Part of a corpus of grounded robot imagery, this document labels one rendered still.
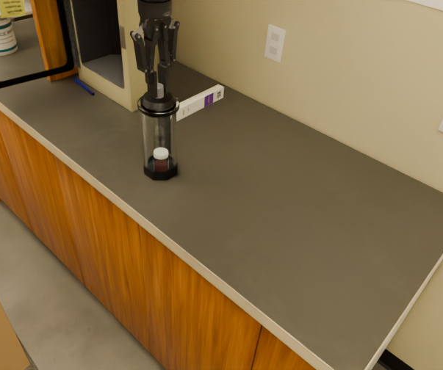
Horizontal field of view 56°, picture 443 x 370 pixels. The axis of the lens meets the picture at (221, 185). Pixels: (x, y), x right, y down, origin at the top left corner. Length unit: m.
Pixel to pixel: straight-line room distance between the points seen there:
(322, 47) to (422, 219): 0.61
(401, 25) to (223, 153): 0.61
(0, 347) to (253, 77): 1.22
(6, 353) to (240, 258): 0.51
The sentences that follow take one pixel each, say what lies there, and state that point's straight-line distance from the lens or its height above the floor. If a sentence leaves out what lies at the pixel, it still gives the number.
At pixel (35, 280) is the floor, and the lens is 2.26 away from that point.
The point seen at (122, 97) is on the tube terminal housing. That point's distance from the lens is 1.53.
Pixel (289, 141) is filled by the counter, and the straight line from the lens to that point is 1.42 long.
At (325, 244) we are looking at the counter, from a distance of 1.10.
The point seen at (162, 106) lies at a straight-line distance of 1.08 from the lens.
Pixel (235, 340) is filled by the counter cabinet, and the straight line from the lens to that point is 1.18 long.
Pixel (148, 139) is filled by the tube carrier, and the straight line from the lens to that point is 1.14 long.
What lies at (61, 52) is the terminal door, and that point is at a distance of 1.67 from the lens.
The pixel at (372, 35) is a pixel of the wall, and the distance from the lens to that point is 1.35.
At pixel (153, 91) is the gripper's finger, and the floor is 1.21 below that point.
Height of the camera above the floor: 1.72
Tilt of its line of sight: 41 degrees down
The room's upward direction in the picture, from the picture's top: 5 degrees clockwise
